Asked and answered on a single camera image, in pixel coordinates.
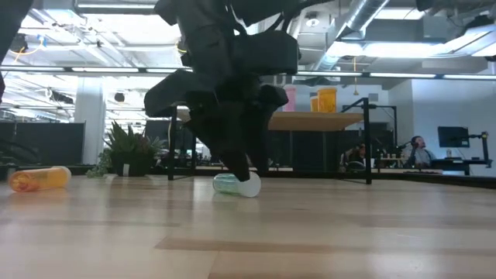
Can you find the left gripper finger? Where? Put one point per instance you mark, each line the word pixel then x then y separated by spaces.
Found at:
pixel 224 147
pixel 259 143

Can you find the green medicine bottle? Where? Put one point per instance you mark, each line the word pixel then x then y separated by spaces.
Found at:
pixel 228 185

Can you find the pink medicine bottle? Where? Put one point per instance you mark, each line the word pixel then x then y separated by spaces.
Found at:
pixel 291 98

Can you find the small orange medicine bottle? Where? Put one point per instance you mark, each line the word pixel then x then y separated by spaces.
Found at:
pixel 38 179

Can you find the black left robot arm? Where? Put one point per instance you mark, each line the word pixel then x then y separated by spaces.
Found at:
pixel 201 11

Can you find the wooden shelf black legs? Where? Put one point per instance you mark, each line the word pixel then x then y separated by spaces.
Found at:
pixel 314 121

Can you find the seated person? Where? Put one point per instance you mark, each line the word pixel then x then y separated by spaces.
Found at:
pixel 354 155
pixel 420 155

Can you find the green potted plant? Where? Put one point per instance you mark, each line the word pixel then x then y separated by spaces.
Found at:
pixel 128 155

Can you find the long led light bar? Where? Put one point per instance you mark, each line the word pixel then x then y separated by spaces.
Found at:
pixel 108 70

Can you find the white building pillar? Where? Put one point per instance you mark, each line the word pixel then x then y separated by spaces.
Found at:
pixel 90 124

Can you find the white smoke detector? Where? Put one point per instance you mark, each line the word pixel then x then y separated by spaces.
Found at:
pixel 312 22

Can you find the dark office partition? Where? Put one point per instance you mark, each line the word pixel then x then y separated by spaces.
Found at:
pixel 46 143

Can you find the black desk monitor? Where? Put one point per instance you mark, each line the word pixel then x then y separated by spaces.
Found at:
pixel 453 136

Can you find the dark office desk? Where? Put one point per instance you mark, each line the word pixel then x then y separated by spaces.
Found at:
pixel 457 162

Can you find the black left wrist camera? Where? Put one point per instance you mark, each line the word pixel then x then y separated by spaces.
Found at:
pixel 267 52

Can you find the silver ventilation duct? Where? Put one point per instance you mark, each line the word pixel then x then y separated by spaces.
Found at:
pixel 356 19

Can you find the grey metal bracket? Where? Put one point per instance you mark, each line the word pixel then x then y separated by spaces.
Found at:
pixel 9 173

